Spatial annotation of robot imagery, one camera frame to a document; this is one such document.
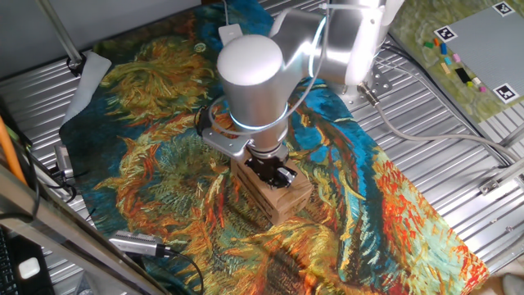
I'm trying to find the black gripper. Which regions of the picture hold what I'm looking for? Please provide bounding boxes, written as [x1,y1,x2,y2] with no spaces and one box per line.
[244,154,298,190]

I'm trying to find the large cardboard box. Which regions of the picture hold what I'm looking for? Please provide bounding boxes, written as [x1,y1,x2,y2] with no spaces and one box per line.
[230,149,314,226]

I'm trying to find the sunflower painting print cloth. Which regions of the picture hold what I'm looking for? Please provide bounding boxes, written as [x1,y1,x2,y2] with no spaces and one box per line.
[59,0,490,295]

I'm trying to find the board with coloured blocks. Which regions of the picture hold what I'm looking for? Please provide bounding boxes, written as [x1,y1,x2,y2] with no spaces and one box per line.
[388,0,524,124]

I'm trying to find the aluminium profile bar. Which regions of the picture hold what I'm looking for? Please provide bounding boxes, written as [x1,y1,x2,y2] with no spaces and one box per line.
[478,157,524,196]
[497,122,524,149]

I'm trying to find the black pole clamp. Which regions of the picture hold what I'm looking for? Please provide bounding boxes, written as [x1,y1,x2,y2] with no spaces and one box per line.
[66,52,88,78]

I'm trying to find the grey board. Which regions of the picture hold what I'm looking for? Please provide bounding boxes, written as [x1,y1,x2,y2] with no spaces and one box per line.
[448,7,524,106]

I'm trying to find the black flat device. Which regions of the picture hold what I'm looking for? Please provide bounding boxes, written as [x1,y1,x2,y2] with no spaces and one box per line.
[7,235,56,295]

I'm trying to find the white rounded square device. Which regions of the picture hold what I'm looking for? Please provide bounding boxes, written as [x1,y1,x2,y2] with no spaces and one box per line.
[18,256,41,280]

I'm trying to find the grey metal pole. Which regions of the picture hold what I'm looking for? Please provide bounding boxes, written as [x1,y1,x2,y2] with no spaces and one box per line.
[34,0,85,66]

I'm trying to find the black keyboard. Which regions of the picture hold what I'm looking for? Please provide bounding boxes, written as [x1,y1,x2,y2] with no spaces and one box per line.
[0,227,20,295]

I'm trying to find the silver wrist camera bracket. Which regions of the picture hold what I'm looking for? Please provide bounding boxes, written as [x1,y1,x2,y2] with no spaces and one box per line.
[200,127,253,161]

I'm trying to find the black camera cable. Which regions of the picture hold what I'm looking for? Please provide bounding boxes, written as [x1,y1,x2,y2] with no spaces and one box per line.
[161,245,206,295]

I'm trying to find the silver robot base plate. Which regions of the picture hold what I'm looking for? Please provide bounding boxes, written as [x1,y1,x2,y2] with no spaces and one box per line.
[327,65,394,112]

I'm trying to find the silver depth camera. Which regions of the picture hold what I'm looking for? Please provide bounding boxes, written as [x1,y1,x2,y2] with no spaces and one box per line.
[54,145,75,179]
[108,229,175,259]

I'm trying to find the grey robot power hose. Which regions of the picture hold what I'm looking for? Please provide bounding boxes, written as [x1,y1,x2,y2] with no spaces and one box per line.
[357,81,524,163]

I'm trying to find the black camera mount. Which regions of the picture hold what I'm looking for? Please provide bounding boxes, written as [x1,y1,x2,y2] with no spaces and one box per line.
[47,166,79,202]

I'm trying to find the aluminium frame beam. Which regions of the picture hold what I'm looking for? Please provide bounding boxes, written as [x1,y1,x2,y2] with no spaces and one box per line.
[0,163,171,295]

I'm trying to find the orange cable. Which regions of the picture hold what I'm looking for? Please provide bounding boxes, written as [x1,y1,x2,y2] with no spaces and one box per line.
[0,116,28,185]

